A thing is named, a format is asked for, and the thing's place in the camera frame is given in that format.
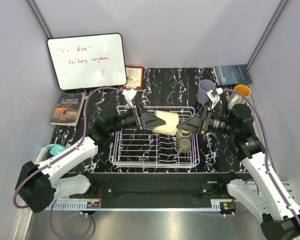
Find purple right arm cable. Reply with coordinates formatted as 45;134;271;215
219;87;300;240

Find small beige mug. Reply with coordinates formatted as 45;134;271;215
177;138;192;154

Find Tale of Two Cities book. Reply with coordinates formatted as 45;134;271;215
50;92;86;127

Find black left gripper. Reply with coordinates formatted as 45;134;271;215
109;102;166;134

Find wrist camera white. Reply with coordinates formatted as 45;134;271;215
206;87;223;109
122;88;138;108

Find white whiteboard black frame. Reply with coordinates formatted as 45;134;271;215
47;33;127;91

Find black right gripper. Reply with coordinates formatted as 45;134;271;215
176;104;237;137

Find cream and brown cup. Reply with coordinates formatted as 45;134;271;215
175;129;192;140

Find cream ribbed cup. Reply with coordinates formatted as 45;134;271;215
152;110;179;136

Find lilac plastic cup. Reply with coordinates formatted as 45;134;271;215
197;79;215;105

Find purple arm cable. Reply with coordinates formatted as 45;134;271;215
219;87;300;240
12;86;127;240

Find white wire dish rack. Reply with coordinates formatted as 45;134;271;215
108;106;200;168

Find dark blue book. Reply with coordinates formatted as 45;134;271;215
213;64;252;87

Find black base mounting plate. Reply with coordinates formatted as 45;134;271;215
68;172;246;210

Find black marble pattern mat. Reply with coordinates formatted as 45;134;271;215
48;66;267;174

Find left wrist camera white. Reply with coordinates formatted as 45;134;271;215
122;88;138;108

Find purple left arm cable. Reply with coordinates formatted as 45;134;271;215
12;86;127;240

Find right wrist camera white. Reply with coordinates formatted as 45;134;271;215
206;87;223;109

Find floral white mug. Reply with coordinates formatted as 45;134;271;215
227;84;251;110

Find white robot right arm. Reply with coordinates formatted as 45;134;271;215
177;104;300;240

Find red paperback book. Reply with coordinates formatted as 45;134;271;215
121;66;144;92

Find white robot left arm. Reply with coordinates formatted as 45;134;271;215
15;104;166;213

